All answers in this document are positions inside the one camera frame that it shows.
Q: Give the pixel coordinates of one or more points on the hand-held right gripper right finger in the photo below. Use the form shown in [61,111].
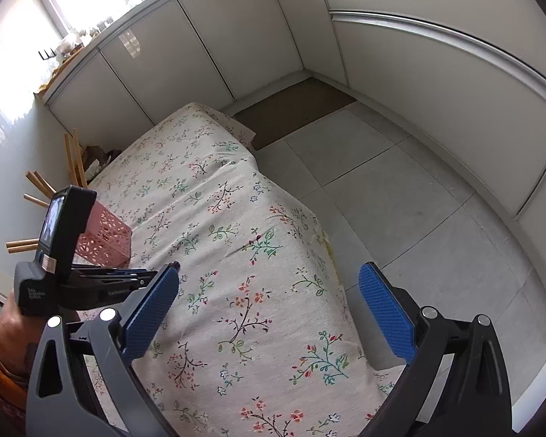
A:
[386,309]

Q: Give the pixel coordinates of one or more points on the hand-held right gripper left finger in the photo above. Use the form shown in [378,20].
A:
[150,309]

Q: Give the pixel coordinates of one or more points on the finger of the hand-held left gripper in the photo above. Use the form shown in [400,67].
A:
[113,274]

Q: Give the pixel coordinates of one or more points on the pink perforated plastic basket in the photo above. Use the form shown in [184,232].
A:
[104,236]

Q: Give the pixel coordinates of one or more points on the bunch of wooden chopsticks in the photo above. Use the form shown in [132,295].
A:
[75,164]

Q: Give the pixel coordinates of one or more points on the person's left forearm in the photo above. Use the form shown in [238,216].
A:
[0,400]

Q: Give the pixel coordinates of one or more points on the person's left hand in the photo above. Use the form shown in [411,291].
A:
[11,325]

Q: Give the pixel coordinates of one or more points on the floral tablecloth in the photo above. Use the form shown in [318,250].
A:
[236,259]

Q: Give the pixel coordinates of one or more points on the dark floor mat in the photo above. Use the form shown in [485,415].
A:
[295,109]

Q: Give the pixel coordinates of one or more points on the white kitchen cabinets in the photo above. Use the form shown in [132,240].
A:
[391,77]

